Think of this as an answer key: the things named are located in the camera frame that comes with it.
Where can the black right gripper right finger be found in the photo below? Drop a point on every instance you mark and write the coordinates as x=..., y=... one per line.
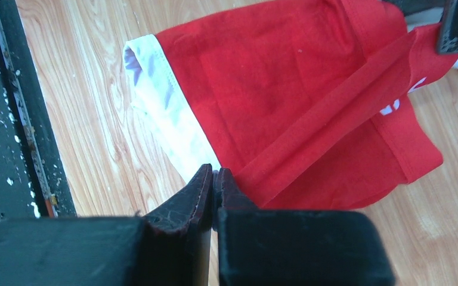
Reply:
x=294, y=247

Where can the red underwear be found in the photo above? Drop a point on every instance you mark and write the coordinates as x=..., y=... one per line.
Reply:
x=306, y=102

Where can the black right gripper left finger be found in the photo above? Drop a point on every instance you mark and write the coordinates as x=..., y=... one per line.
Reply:
x=168, y=246

